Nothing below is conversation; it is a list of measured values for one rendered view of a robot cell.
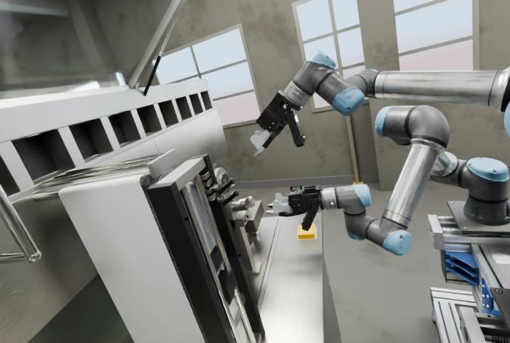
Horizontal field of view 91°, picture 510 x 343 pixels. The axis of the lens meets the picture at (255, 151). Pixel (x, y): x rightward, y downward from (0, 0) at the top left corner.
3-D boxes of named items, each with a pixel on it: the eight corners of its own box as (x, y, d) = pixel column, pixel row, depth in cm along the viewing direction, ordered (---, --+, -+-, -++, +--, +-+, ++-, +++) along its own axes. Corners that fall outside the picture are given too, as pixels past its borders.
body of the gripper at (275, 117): (259, 118, 84) (281, 89, 79) (279, 134, 84) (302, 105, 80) (253, 124, 77) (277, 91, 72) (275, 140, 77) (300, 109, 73)
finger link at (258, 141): (243, 147, 83) (259, 124, 80) (257, 158, 83) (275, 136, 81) (241, 149, 80) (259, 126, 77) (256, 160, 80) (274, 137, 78)
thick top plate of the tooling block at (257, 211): (256, 231, 106) (253, 219, 104) (175, 237, 118) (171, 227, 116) (264, 211, 120) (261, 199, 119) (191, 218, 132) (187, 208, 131)
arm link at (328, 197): (336, 202, 93) (338, 214, 85) (323, 203, 94) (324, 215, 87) (333, 184, 91) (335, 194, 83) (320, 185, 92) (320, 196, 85)
